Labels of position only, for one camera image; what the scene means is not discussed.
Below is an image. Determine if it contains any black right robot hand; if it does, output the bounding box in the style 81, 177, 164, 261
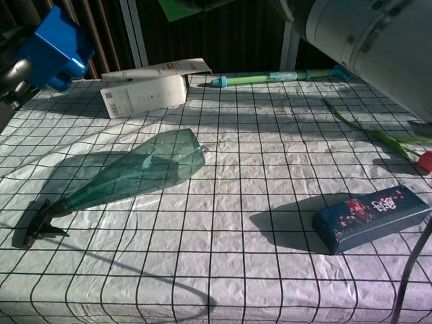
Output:
184, 0, 237, 18

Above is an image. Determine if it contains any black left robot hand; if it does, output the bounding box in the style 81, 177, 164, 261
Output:
0, 58, 41, 111

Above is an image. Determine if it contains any green blue toy water pump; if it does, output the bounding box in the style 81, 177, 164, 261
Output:
210, 64, 352, 87

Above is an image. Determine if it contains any white cardboard carton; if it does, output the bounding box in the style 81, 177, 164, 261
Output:
99, 57, 213, 119

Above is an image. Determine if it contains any green transparent spray bottle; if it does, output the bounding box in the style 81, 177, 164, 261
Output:
11, 128, 207, 250

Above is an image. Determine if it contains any white black-grid tablecloth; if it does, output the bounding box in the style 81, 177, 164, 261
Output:
0, 70, 432, 324

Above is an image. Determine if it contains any red tulip with green stem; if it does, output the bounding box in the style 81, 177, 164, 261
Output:
323, 97, 432, 175

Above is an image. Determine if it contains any dark blue floral box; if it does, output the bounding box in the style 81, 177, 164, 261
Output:
312, 184, 432, 256

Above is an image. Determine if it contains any white frame post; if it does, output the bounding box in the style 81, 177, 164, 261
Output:
281, 0, 302, 72
117, 0, 150, 69

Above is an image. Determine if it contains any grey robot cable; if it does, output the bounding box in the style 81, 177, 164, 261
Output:
394, 225, 432, 324

